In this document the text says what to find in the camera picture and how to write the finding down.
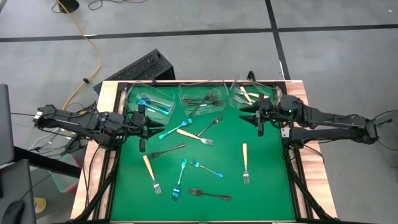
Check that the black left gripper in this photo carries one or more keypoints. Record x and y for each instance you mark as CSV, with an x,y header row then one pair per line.
x,y
133,124

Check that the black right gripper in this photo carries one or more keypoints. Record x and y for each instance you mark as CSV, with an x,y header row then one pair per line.
x,y
270,115

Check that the iridescent blue spoon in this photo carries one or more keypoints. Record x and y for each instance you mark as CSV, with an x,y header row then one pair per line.
x,y
155,109

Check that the iridescent blue fork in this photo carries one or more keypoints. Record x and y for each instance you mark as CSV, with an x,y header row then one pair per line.
x,y
181,174
174,130
206,169
160,102

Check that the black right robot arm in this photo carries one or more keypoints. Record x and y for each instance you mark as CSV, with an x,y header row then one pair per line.
x,y
326,121

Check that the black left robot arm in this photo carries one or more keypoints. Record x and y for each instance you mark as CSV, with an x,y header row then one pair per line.
x,y
77,123

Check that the clear plastic bin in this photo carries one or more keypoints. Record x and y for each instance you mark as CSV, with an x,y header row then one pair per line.
x,y
186,90
133,90
273,90

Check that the green table mat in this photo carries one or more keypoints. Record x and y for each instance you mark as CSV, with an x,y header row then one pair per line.
x,y
264,205

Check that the teal and pink crate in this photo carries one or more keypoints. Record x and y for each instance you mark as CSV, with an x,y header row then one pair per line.
x,y
63,183

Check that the black desk leg bar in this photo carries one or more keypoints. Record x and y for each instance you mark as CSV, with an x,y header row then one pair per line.
x,y
46,161

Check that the yellow round disc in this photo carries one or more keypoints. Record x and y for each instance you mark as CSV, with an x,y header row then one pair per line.
x,y
42,205

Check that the grey desk top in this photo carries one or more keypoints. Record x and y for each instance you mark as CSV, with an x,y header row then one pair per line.
x,y
18,180

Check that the grey flat panel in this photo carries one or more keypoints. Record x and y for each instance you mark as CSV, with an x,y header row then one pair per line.
x,y
6,124

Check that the black round base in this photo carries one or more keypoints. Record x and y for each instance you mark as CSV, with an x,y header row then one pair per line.
x,y
69,4

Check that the black computer mouse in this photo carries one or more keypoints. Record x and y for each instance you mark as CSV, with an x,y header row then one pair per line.
x,y
13,213

